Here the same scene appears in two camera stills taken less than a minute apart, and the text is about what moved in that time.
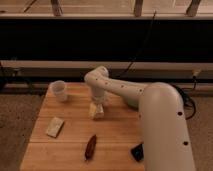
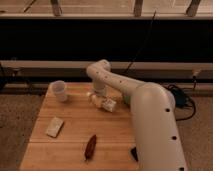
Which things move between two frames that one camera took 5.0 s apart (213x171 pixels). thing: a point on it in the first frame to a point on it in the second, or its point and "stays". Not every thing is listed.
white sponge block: (54, 126) stays
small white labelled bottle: (98, 111) to (109, 104)
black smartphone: (138, 152) stays
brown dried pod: (90, 148) stays
